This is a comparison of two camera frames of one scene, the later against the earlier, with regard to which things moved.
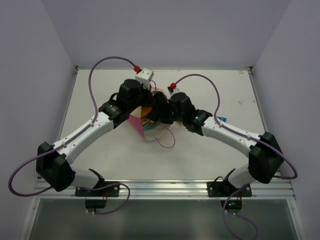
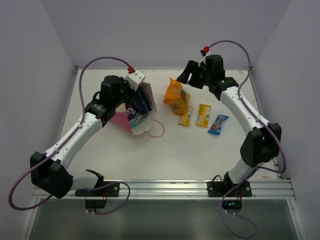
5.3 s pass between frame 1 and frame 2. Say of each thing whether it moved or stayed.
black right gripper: moved
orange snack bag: moved
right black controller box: stayed
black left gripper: moved
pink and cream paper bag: moved
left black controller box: stayed
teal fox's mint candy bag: moved
